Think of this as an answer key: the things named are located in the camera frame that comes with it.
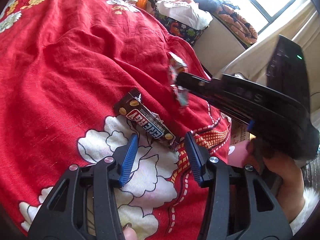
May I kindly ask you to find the dark puffer jacket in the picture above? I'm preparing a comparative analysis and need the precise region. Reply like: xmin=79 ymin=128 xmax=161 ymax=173
xmin=175 ymin=0 xmax=226 ymax=13

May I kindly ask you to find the person's left hand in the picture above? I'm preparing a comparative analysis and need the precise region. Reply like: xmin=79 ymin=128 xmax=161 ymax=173
xmin=122 ymin=223 xmax=138 ymax=240

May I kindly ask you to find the red floral blanket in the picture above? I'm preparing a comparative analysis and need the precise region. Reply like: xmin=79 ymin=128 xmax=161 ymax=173
xmin=0 ymin=0 xmax=233 ymax=240

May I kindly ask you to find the red white wrapper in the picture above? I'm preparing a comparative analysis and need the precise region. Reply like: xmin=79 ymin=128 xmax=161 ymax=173
xmin=166 ymin=51 xmax=190 ymax=109

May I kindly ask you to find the white laundry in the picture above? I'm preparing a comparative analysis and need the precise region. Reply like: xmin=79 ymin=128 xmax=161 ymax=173
xmin=156 ymin=0 xmax=213 ymax=30

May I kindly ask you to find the dinosaur print laundry basket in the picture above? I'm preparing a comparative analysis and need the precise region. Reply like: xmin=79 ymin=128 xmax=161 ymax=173
xmin=152 ymin=1 xmax=210 ymax=47

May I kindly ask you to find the orange patterned quilt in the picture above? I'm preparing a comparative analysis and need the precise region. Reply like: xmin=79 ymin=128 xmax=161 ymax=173
xmin=214 ymin=4 xmax=258 ymax=48

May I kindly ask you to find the person's right forearm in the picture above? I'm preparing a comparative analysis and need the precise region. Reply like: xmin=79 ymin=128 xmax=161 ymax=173
xmin=287 ymin=200 xmax=312 ymax=236

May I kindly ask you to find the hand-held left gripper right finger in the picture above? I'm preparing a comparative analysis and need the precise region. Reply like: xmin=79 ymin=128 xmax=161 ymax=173
xmin=184 ymin=131 xmax=293 ymax=240

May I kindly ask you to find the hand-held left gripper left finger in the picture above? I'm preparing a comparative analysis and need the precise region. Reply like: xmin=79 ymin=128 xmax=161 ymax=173
xmin=27 ymin=133 xmax=139 ymax=240

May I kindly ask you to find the person's right hand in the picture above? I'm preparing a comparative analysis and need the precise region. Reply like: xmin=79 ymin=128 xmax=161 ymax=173
xmin=246 ymin=139 xmax=306 ymax=224

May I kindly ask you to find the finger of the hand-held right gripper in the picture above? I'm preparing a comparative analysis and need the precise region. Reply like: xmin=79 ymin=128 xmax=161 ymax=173
xmin=176 ymin=71 xmax=223 ymax=98

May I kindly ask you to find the white fluffy cloth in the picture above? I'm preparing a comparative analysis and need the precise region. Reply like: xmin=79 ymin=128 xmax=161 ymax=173
xmin=303 ymin=188 xmax=320 ymax=206

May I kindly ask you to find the black framed window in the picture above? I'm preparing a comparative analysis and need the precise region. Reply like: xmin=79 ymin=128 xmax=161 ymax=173
xmin=232 ymin=0 xmax=308 ymax=33

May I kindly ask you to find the cream curtain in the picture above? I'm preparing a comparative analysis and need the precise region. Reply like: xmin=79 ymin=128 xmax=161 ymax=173
xmin=220 ymin=0 xmax=320 ymax=82

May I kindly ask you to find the brown chocolate bar wrapper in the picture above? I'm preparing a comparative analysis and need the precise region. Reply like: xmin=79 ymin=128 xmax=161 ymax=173
xmin=113 ymin=87 xmax=181 ymax=152

